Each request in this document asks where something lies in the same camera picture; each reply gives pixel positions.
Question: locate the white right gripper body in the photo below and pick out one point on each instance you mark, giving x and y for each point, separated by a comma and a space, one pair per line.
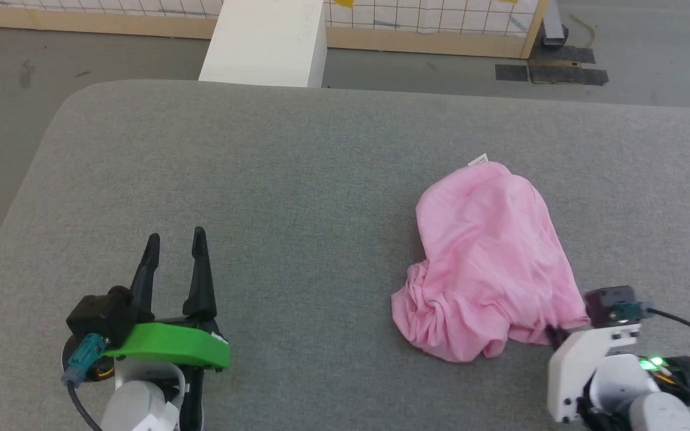
575, 365

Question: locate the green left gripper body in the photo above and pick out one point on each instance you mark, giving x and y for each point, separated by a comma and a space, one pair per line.
171, 346

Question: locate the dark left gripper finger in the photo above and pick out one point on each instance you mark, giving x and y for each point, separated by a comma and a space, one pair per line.
146, 269
200, 275

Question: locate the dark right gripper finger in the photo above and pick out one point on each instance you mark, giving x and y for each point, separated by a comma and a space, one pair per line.
556, 336

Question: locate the pink garment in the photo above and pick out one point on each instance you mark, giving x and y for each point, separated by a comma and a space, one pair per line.
489, 263

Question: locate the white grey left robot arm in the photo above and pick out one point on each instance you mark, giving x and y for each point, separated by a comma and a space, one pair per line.
138, 407

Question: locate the white garment label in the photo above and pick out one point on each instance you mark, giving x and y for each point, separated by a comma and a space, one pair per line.
478, 160

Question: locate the grey fabric sofa seat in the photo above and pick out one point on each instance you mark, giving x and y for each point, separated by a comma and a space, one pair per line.
297, 197

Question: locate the white rectangular box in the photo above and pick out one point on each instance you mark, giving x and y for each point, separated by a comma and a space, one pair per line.
264, 42

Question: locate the large black floor mat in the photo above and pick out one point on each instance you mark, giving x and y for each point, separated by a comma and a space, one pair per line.
566, 70

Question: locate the small black floor mat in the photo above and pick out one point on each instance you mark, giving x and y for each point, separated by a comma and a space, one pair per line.
511, 72

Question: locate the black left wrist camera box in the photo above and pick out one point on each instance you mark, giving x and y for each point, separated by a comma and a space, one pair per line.
105, 317

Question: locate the dark right wrist camera box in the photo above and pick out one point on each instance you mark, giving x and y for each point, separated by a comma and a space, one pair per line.
611, 305

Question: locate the grey metal post foot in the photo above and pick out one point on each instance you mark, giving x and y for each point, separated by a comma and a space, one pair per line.
553, 27

